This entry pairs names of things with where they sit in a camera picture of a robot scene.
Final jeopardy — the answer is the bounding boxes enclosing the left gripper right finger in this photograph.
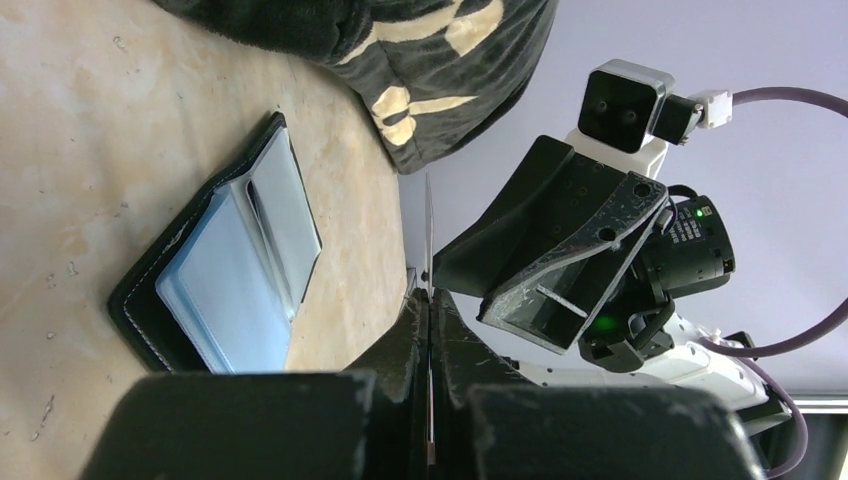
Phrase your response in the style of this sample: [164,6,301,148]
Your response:
[430,289,765,479]

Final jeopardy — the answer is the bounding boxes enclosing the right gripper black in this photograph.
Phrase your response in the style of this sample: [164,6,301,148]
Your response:
[433,135,736,373]

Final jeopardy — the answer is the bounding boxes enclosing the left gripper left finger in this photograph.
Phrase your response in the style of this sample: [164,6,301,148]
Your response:
[81,289,429,479]

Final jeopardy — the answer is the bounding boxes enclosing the black leather card holder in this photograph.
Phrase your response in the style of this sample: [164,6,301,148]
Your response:
[107,112,322,374]

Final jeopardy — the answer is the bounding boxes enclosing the black floral plush blanket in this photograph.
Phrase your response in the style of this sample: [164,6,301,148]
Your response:
[162,0,558,175]

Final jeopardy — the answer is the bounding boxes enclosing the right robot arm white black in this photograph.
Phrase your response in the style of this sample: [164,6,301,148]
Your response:
[428,131,791,435]

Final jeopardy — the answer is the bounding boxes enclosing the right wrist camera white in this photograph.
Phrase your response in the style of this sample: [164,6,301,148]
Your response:
[565,59,734,179]

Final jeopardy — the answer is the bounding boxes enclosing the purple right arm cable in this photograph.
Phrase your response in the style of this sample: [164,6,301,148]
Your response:
[695,86,848,480]

